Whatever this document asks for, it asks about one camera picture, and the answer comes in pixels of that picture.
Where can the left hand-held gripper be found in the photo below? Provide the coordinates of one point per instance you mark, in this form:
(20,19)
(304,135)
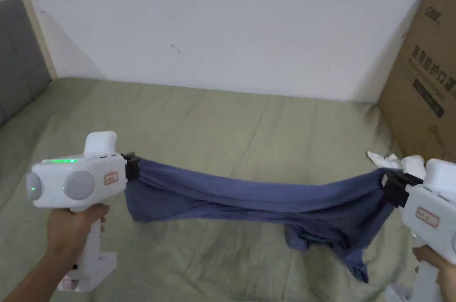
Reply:
(76,182)

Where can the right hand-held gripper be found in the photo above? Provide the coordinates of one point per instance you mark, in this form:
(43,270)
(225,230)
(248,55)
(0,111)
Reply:
(433,209)

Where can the dark blue shirt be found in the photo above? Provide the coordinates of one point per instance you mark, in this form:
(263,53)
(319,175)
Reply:
(249,197)

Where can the person's left forearm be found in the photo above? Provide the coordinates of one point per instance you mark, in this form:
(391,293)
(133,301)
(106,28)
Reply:
(26,273)

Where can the person's left hand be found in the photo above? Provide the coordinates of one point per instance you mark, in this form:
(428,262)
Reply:
(73,230)

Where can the person's right hand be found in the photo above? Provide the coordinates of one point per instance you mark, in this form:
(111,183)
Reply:
(433,262)

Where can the white crumpled cloth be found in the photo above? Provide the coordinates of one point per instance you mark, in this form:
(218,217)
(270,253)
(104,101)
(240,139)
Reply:
(395,161)

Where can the brown cardboard carton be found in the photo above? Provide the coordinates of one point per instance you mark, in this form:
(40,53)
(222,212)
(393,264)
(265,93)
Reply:
(424,77)

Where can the grey padded headboard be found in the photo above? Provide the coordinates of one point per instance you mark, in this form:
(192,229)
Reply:
(19,52)

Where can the bed with pale green sheet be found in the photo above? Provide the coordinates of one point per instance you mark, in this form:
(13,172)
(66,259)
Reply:
(213,120)

